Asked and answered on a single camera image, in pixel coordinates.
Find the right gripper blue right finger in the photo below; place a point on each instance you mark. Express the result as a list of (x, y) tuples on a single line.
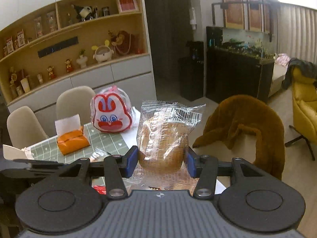
[(193, 163)]

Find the red white rabbit bag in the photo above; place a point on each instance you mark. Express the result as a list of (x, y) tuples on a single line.
[(111, 110)]

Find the yellow armchair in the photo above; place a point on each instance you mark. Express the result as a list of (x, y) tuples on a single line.
[(301, 76)]

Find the white yellow plush toy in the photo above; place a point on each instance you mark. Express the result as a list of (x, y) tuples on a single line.
[(103, 53)]

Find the white vase with plant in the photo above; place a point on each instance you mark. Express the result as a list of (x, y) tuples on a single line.
[(82, 59)]

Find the red spicy strip pack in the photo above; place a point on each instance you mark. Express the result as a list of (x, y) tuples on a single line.
[(100, 189)]

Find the white paper bag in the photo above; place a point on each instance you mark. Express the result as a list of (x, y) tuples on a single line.
[(12, 153)]

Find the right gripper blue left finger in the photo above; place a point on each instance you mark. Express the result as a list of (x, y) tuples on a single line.
[(130, 160)]

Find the beige dining chair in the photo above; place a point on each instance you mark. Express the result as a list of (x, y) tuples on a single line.
[(75, 101), (24, 128)]

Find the orange tissue box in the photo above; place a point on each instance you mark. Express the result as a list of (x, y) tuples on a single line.
[(70, 135)]

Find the black fish tank cabinet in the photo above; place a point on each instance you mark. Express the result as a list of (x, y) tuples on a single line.
[(233, 70)]

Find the brown plush blanket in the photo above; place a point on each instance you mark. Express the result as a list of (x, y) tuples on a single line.
[(245, 114)]

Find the green checked tablecloth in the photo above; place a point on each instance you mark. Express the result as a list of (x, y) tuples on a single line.
[(97, 145)]

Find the round bun clear pack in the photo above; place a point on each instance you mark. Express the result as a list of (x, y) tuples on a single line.
[(163, 141)]

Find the wooden wall shelf unit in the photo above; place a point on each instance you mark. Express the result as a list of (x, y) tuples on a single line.
[(41, 40)]

